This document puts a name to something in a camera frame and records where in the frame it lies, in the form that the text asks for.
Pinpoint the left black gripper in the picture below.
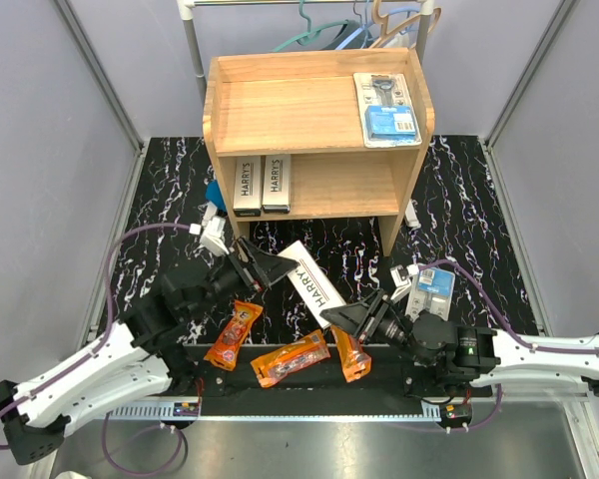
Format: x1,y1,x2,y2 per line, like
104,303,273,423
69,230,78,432
186,237,298,321

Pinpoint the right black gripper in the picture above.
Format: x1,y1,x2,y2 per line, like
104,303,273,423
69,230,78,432
320,287,432,367

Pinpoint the white Harry's box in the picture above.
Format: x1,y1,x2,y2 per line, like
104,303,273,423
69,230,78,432
262,154,292,214
233,156,263,218
279,240,344,329

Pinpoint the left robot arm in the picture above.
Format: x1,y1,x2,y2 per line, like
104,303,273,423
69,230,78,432
0,238,299,465

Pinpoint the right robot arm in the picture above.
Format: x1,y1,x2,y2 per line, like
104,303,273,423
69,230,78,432
320,289,599,397

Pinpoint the blue object behind shelf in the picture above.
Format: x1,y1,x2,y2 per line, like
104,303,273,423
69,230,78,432
205,180,227,212

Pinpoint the wooden two-tier shelf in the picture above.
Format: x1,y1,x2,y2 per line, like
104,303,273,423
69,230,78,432
203,48,435,255

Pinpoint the razor blister pack on shelf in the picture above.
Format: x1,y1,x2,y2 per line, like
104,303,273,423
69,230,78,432
353,73,421,149

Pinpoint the orange candy bag right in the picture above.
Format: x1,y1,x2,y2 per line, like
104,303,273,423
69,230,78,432
330,325,372,382

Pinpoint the orange candy bag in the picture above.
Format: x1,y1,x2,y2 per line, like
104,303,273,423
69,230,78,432
251,329,330,388
204,300,264,371
330,325,372,382

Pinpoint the white rack foot left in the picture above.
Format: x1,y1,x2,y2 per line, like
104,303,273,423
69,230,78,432
203,202,218,222

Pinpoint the white rack foot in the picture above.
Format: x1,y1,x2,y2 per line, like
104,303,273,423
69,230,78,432
203,202,218,222
404,200,421,230

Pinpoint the orange candy bag middle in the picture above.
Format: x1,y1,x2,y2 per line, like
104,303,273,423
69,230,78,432
251,329,330,388

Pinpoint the blue razor blister pack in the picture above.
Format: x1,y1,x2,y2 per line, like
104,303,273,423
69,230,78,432
405,267,455,321

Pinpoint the black marble mat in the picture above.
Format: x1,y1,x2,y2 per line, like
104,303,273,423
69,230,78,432
104,136,537,334

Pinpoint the orange candy bag left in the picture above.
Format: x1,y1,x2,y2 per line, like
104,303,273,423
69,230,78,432
204,300,264,371

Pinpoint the white rack foot right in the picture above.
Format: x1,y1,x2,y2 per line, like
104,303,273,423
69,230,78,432
404,200,421,230

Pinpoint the teal clothes hanger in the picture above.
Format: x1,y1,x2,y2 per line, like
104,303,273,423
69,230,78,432
272,0,360,53

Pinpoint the blue clothes hanger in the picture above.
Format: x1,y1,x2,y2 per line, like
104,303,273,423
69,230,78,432
335,1,377,50

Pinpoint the metal clothes rack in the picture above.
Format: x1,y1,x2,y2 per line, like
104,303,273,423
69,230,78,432
177,1,425,99

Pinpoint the wooden clothes hanger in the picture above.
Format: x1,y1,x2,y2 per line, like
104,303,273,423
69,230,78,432
370,0,442,57

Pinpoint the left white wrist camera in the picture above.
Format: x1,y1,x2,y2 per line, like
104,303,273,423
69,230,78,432
200,216,229,256

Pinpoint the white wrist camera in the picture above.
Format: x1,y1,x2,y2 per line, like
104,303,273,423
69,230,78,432
200,216,229,256
390,264,419,302

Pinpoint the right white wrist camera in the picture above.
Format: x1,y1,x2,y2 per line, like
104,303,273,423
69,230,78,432
390,264,419,302

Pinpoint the slotted cable duct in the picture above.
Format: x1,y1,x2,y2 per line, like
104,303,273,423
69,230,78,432
110,397,201,422

